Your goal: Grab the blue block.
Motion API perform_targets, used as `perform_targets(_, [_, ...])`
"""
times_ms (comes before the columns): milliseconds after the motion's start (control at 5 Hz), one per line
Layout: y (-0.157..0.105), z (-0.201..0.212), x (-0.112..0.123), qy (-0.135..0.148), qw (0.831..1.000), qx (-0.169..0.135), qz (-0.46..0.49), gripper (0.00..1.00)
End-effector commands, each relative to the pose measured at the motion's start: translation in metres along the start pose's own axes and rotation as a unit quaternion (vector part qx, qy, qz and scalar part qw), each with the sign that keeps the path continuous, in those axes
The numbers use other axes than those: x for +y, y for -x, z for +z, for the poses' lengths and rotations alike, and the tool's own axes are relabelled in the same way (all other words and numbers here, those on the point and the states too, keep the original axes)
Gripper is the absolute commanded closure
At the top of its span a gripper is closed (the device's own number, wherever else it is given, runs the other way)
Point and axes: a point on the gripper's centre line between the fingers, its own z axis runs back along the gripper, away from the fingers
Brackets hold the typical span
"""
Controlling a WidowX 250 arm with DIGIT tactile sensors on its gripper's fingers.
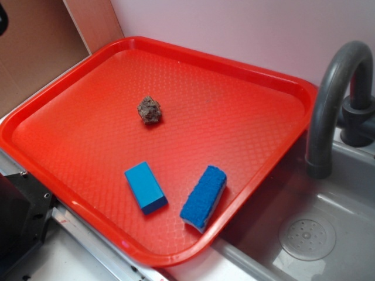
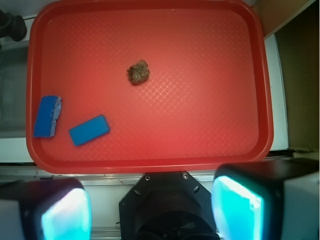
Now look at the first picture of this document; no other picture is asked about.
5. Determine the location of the blue sponge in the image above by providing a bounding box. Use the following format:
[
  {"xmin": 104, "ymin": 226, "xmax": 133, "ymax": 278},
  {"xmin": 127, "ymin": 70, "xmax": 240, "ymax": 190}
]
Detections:
[{"xmin": 180, "ymin": 165, "xmax": 227, "ymax": 234}]

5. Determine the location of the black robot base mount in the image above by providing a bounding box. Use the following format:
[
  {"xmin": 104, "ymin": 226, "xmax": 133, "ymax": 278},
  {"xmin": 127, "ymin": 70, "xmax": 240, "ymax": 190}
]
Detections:
[{"xmin": 1, "ymin": 173, "xmax": 56, "ymax": 275}]

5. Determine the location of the red plastic tray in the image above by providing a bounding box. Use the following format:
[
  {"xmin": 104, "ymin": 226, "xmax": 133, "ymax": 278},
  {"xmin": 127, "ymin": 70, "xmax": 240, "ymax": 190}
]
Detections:
[{"xmin": 1, "ymin": 37, "xmax": 317, "ymax": 267}]

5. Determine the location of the grey sink basin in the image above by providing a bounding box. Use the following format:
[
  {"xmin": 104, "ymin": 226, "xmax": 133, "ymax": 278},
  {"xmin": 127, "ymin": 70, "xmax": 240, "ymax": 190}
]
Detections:
[{"xmin": 213, "ymin": 137, "xmax": 374, "ymax": 280}]

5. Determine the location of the blue rectangular block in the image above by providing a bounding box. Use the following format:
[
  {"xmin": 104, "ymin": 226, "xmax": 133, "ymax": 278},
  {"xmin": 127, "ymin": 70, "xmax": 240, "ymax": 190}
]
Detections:
[{"xmin": 124, "ymin": 162, "xmax": 168, "ymax": 215}]

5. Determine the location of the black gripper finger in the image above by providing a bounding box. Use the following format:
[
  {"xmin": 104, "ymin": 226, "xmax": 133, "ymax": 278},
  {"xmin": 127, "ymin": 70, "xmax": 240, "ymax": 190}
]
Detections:
[{"xmin": 0, "ymin": 5, "xmax": 7, "ymax": 36}]

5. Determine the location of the grey curved faucet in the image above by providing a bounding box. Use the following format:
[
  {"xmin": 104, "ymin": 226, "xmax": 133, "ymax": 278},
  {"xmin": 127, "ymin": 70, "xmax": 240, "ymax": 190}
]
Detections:
[{"xmin": 305, "ymin": 41, "xmax": 374, "ymax": 179}]

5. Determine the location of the round sink drain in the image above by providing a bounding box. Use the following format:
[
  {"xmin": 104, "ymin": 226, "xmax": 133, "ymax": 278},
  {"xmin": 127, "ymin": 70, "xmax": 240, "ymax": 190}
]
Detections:
[{"xmin": 278, "ymin": 214, "xmax": 336, "ymax": 261}]

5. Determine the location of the brown grey rock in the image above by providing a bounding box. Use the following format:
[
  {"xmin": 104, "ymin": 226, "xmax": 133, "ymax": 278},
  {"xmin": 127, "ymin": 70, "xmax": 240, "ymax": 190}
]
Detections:
[{"xmin": 137, "ymin": 96, "xmax": 162, "ymax": 125}]

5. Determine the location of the brown cardboard panel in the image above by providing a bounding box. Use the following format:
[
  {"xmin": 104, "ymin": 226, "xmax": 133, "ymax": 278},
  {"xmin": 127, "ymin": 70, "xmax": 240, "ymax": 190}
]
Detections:
[{"xmin": 1, "ymin": 1, "xmax": 123, "ymax": 116}]

